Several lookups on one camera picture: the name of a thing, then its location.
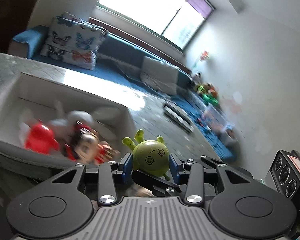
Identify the green round monster toy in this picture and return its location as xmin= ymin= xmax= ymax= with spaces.
xmin=122 ymin=129 xmax=171 ymax=181

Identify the white plush rabbit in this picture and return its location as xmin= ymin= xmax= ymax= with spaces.
xmin=19 ymin=101 xmax=121 ymax=152

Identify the red round toy figure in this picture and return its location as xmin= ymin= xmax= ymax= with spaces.
xmin=24 ymin=120 xmax=59 ymax=154

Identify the grey remote control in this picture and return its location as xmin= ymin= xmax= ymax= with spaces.
xmin=164 ymin=106 xmax=193 ymax=133

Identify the black remote control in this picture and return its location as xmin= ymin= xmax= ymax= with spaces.
xmin=165 ymin=102 xmax=192 ymax=124

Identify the small clear plastic box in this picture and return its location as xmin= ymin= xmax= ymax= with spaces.
xmin=219 ymin=128 xmax=237 ymax=148

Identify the clear plastic toy bin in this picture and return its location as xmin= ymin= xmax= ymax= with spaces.
xmin=202 ymin=104 xmax=235 ymax=135

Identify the green toy tub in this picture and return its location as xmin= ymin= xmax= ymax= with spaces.
xmin=203 ymin=94 xmax=219 ymax=106

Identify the yellow plush toy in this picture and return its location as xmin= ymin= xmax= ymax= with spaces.
xmin=195 ymin=82 xmax=211 ymax=94

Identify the orange tiger plush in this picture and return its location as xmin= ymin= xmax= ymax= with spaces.
xmin=207 ymin=86 xmax=218 ymax=98

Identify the grey cushion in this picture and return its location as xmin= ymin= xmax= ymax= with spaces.
xmin=140 ymin=56 xmax=179 ymax=96

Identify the blue sofa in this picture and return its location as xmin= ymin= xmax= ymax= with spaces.
xmin=8 ymin=25 xmax=237 ymax=163

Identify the pinwheel on stick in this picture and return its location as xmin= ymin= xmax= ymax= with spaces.
xmin=193 ymin=51 xmax=209 ymax=68

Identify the black cardboard shoe box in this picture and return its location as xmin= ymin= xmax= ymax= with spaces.
xmin=0 ymin=73 xmax=135 ymax=180

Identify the butterfly print pillow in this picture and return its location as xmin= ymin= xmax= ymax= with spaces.
xmin=40 ymin=12 xmax=108 ymax=70

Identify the window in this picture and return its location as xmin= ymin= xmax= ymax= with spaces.
xmin=96 ymin=0 xmax=214 ymax=51

